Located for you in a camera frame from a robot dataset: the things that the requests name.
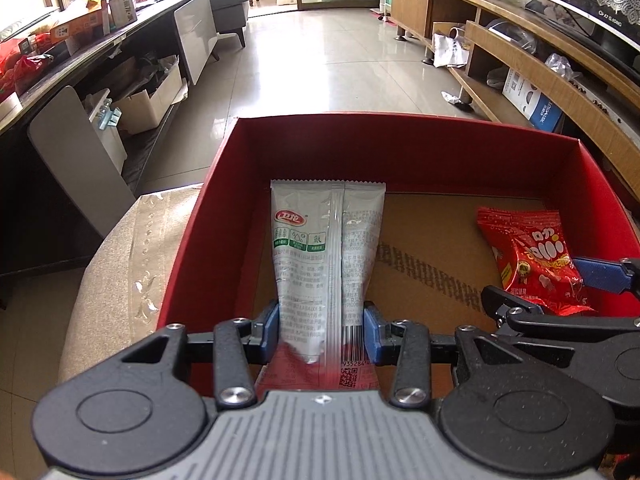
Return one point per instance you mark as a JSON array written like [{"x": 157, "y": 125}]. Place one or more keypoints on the small open carton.
[{"x": 122, "y": 10}]

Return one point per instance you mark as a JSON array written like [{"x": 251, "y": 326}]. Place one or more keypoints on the clear plastic bag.
[{"x": 557, "y": 62}]

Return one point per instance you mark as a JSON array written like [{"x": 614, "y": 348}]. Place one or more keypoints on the silver media player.
[{"x": 600, "y": 99}]

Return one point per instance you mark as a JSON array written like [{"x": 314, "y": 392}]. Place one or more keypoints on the clear plastic dome container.
[{"x": 515, "y": 35}]

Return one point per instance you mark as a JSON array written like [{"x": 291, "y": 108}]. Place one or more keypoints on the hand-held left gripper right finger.
[{"x": 372, "y": 335}]

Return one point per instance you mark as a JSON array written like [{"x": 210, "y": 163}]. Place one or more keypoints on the blue and white box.
[{"x": 532, "y": 100}]

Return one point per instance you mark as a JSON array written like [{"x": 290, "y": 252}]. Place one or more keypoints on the crumpled plastic wrapper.
[{"x": 455, "y": 100}]

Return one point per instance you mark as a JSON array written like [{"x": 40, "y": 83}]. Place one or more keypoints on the red snack packet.
[{"x": 530, "y": 255}]

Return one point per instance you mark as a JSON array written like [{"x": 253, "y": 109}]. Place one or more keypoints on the red plastic bag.
[{"x": 27, "y": 67}]

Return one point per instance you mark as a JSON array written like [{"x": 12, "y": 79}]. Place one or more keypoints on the long wooden tv cabinet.
[{"x": 575, "y": 105}]

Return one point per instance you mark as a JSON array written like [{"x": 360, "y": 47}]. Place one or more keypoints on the white cardboard box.
[{"x": 150, "y": 105}]

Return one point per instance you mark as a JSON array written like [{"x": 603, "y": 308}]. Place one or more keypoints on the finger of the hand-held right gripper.
[
  {"x": 602, "y": 275},
  {"x": 505, "y": 300}
]

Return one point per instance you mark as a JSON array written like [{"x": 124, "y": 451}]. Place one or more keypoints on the grey snack packet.
[{"x": 305, "y": 260}]

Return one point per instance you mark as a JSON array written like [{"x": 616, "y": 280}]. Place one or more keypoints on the orange flat box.
[{"x": 80, "y": 22}]

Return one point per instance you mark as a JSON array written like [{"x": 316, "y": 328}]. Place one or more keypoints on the grey sofa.
[{"x": 230, "y": 5}]

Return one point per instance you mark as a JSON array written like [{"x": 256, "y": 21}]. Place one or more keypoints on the dark coffee table white panels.
[{"x": 30, "y": 200}]

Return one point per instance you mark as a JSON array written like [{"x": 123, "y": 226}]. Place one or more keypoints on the metal hinge bracket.
[{"x": 109, "y": 116}]

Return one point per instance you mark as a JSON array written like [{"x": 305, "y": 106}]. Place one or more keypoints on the white plastic bag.
[{"x": 450, "y": 50}]

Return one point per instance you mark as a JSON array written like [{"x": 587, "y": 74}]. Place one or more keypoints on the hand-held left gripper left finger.
[{"x": 271, "y": 332}]

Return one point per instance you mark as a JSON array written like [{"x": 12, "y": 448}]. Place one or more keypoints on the red cardboard box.
[{"x": 225, "y": 185}]

